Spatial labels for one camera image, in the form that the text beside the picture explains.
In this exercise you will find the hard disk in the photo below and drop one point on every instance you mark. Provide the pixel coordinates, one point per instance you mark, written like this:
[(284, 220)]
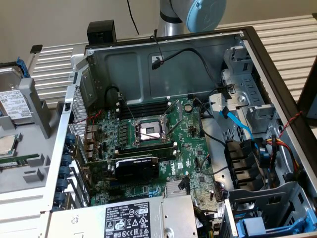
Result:
[(12, 104)]

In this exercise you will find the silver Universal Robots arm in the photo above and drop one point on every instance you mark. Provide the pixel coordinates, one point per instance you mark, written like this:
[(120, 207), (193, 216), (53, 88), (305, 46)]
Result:
[(168, 24)]

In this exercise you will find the blue disk carrier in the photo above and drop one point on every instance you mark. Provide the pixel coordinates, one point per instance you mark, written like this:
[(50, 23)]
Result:
[(252, 226)]

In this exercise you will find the CPU socket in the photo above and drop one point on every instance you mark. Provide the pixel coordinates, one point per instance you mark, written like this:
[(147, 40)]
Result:
[(148, 131)]

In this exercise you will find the CPU socket cover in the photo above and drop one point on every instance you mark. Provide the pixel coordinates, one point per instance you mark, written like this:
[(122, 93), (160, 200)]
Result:
[(179, 110)]

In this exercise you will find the coin cell battery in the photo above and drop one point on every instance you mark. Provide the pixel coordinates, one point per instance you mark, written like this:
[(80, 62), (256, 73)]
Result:
[(189, 107)]

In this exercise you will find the green Dell motherboard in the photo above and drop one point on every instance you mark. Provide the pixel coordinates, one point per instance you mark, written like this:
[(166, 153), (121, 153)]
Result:
[(188, 148)]

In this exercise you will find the open Dell PC case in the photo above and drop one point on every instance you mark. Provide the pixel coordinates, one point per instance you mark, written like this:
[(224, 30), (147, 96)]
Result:
[(128, 74)]

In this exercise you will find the black graphics card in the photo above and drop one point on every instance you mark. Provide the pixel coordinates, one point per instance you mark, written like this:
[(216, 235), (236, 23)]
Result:
[(138, 171)]

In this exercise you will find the silver chipset heat sink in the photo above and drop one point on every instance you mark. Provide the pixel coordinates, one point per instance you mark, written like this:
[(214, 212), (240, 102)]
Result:
[(173, 188)]

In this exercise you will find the black plastic fin shroud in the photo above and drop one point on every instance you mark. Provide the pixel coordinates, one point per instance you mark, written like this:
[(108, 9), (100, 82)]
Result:
[(237, 158)]

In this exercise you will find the grey power supply unit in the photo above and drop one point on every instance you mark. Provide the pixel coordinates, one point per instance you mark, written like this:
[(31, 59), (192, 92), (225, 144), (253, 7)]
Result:
[(178, 213)]

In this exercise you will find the black box behind case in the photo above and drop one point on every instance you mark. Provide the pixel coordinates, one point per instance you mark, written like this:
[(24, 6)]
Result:
[(101, 29)]

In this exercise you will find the grey parts rack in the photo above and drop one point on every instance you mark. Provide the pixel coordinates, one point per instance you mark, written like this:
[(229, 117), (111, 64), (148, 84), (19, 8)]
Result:
[(49, 148)]

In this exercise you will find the green RAM stick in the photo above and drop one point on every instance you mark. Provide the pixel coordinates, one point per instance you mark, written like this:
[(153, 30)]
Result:
[(15, 162)]

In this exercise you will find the dark object beside case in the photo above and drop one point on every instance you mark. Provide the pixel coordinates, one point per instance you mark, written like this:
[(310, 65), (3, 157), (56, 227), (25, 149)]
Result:
[(309, 99)]

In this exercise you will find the silver CPU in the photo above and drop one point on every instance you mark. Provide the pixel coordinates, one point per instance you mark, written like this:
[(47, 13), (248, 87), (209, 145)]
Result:
[(7, 146)]

